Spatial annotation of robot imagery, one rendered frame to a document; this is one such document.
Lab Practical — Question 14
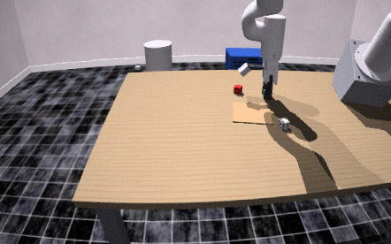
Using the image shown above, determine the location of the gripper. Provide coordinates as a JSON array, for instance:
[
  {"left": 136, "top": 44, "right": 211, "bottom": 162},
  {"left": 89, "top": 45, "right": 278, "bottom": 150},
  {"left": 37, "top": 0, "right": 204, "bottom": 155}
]
[{"left": 261, "top": 56, "right": 280, "bottom": 100}]

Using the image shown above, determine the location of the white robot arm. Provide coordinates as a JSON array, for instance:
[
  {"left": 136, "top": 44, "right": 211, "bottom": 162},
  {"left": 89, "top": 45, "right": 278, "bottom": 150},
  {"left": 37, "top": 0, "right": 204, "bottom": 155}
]
[{"left": 238, "top": 0, "right": 391, "bottom": 82}]

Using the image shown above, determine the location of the peach flat mat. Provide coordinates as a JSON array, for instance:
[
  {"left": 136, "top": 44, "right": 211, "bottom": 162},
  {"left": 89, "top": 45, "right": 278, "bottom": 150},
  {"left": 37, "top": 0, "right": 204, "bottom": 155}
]
[{"left": 233, "top": 103, "right": 273, "bottom": 125}]

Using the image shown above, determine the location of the white die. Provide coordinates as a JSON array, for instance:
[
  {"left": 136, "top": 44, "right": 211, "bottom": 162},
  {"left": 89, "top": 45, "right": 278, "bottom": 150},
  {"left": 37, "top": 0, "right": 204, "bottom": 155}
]
[{"left": 278, "top": 118, "right": 290, "bottom": 130}]

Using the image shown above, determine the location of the red die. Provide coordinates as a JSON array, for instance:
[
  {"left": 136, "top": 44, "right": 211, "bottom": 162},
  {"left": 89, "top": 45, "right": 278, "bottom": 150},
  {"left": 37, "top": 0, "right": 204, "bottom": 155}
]
[{"left": 234, "top": 85, "right": 242, "bottom": 95}]

